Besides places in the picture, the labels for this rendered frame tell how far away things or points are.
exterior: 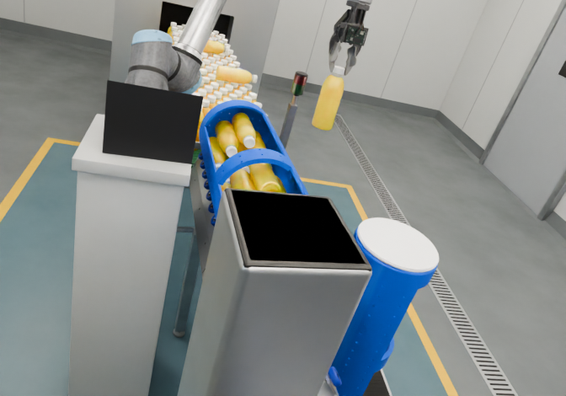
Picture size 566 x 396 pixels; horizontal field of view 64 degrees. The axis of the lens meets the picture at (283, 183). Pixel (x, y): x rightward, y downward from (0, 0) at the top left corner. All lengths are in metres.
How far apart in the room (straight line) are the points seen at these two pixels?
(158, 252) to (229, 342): 1.32
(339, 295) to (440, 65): 6.72
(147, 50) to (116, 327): 0.94
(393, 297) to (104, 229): 0.92
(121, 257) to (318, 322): 1.36
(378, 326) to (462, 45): 5.70
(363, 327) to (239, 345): 1.40
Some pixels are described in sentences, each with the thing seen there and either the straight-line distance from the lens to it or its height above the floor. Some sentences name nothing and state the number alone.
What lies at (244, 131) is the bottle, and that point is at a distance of 1.63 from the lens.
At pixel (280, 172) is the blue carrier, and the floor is 1.07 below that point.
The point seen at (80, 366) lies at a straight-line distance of 1.94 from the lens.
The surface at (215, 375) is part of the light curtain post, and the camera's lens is 0.23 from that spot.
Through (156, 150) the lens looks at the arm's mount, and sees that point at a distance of 1.38.
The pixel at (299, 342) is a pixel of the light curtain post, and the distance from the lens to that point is 0.22.
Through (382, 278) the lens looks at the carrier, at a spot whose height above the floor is 0.98.
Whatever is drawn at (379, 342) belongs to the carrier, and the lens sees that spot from 1.66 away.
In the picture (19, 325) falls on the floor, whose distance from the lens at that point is 2.48.
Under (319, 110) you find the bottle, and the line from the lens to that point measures 1.50.
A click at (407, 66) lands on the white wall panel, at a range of 6.70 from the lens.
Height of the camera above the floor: 1.81
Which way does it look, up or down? 28 degrees down
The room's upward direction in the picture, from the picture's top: 16 degrees clockwise
